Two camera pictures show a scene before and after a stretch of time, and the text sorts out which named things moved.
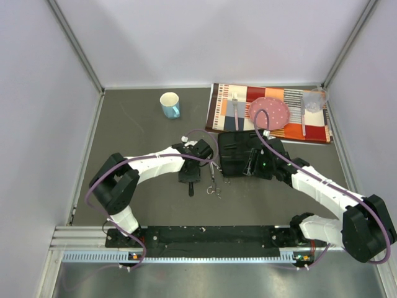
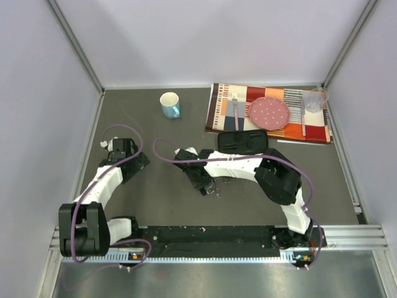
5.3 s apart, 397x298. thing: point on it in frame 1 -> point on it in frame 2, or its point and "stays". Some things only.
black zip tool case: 234,149 stays
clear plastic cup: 314,100 stays
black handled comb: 191,190 -> 203,192
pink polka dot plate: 277,110 stays
